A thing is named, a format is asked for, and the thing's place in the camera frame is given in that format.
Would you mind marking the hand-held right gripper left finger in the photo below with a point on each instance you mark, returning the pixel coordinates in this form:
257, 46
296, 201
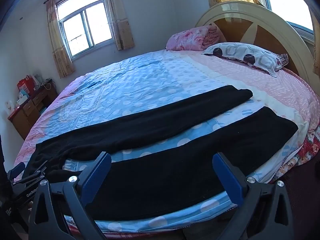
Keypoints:
96, 177

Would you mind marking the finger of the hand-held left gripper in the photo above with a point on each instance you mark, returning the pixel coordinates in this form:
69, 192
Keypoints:
17, 169
35, 173

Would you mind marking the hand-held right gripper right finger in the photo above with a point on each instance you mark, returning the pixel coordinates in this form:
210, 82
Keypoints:
226, 177

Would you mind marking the black knitted sweater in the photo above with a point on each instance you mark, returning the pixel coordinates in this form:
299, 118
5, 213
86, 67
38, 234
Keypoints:
175, 175

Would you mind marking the wooden desk with drawers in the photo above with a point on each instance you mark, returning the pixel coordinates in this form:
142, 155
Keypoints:
27, 115

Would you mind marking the red gift bag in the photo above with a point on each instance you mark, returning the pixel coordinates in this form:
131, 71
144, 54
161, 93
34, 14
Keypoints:
25, 85

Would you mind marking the red patterned mattress pad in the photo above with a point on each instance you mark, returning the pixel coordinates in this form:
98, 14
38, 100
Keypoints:
308, 150

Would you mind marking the bed with blue pink sheet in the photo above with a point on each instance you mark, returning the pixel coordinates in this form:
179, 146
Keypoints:
140, 80

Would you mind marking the white circle-print pillow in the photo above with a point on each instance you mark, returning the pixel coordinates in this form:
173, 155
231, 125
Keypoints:
250, 55

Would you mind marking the striped pillow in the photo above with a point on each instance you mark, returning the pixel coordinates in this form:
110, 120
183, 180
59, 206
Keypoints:
283, 60

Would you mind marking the beige floral curtain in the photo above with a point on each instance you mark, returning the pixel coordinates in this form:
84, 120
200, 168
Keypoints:
120, 17
58, 42

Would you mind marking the pink floral pillow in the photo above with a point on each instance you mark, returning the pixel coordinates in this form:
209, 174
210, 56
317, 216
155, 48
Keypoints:
190, 38

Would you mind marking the white framed window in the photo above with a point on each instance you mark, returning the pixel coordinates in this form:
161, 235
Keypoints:
85, 22

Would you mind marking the cream wooden headboard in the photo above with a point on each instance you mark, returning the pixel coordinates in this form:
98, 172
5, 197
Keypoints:
280, 27

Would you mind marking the large bright window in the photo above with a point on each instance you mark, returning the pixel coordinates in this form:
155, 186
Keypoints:
287, 0

